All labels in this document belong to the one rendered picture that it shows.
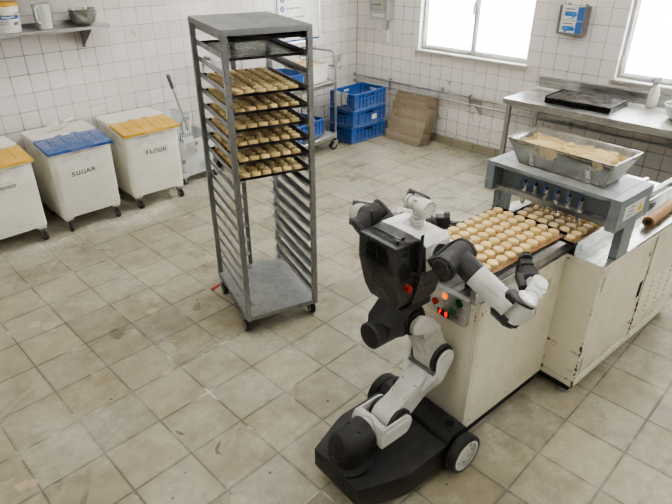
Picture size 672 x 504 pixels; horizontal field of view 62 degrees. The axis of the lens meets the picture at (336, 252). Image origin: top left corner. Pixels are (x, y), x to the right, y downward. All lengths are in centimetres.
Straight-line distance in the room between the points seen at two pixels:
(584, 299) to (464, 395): 78
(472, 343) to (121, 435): 181
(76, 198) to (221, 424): 276
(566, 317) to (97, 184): 386
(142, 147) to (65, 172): 69
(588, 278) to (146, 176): 388
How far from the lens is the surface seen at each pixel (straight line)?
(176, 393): 331
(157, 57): 603
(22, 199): 506
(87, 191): 522
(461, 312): 251
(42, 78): 561
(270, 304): 363
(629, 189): 295
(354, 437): 251
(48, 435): 332
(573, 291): 306
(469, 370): 269
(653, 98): 583
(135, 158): 534
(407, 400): 264
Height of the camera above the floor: 220
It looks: 29 degrees down
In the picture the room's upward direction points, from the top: straight up
